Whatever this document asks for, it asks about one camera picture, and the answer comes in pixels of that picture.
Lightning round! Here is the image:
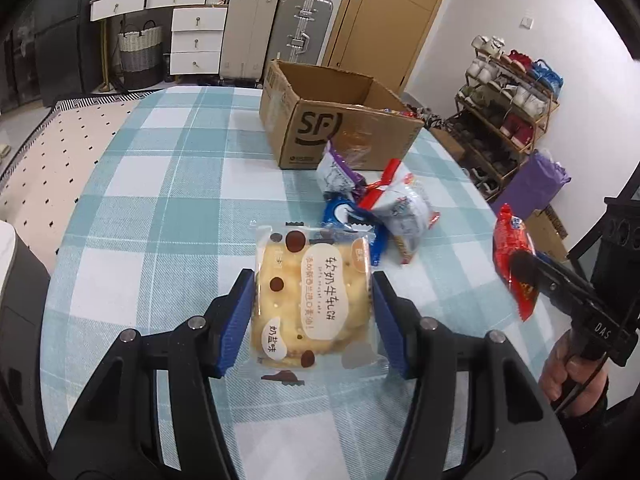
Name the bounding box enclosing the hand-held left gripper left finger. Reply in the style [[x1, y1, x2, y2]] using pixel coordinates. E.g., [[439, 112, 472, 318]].
[[46, 268, 257, 480]]

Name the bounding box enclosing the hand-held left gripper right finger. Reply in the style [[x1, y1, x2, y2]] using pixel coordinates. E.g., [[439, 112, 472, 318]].
[[371, 270, 577, 480]]

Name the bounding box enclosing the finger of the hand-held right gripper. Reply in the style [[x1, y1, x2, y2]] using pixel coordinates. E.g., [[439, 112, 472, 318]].
[[509, 250, 597, 322]]

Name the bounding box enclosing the red snack packet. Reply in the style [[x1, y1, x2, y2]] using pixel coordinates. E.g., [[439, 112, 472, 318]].
[[491, 203, 540, 322]]

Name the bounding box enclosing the yellow cracker packet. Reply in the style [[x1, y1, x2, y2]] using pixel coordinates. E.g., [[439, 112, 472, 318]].
[[248, 219, 389, 387]]

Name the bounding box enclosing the red white snack bag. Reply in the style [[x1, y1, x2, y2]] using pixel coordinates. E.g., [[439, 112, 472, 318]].
[[357, 158, 442, 266]]

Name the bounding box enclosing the blue cookie packet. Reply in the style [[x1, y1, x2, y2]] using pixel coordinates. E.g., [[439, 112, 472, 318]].
[[320, 193, 386, 267]]

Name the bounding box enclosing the purple white snack packet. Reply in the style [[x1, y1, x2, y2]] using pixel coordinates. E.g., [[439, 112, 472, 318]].
[[315, 140, 367, 197]]

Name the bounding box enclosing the brown cardboard box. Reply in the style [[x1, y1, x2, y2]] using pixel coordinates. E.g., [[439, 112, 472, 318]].
[[258, 58, 426, 171]]

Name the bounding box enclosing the person's right hand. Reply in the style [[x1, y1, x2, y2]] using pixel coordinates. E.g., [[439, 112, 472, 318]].
[[538, 329, 609, 417]]

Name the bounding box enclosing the flat printed cardboard box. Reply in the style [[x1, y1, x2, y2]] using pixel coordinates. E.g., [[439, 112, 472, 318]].
[[524, 203, 572, 262]]

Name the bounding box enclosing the purple bag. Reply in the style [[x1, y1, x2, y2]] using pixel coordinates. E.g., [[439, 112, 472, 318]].
[[489, 149, 572, 222]]

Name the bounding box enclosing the wooden shoe rack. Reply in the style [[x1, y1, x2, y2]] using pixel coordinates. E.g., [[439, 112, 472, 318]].
[[452, 35, 562, 202]]

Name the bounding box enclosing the small cardboard box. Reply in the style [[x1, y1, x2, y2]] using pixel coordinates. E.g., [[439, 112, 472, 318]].
[[429, 127, 469, 164]]

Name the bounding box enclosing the assorted sneakers group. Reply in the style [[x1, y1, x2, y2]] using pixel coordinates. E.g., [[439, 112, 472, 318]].
[[454, 34, 565, 196]]

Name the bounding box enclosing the pile of shoes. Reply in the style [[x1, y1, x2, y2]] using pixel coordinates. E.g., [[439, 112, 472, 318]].
[[406, 104, 452, 132]]

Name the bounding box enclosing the beige dotted rug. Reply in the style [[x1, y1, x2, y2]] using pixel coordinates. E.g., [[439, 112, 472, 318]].
[[0, 92, 147, 272]]

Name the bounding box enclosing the woven laundry basket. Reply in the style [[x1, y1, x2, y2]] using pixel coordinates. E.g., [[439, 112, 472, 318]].
[[117, 18, 165, 91]]

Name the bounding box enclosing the beige suitcase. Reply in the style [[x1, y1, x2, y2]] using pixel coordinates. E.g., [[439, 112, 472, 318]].
[[220, 0, 281, 86]]

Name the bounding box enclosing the white drawer desk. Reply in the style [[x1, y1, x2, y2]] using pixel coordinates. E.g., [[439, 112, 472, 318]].
[[89, 0, 232, 79]]

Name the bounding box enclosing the silver suitcase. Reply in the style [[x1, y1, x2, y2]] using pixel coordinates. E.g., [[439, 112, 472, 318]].
[[265, 0, 335, 66]]

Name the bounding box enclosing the wooden door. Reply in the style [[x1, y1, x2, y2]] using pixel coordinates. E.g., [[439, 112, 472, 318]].
[[320, 0, 459, 92]]

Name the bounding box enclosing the black refrigerator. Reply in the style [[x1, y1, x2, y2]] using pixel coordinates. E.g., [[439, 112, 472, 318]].
[[0, 0, 122, 117]]

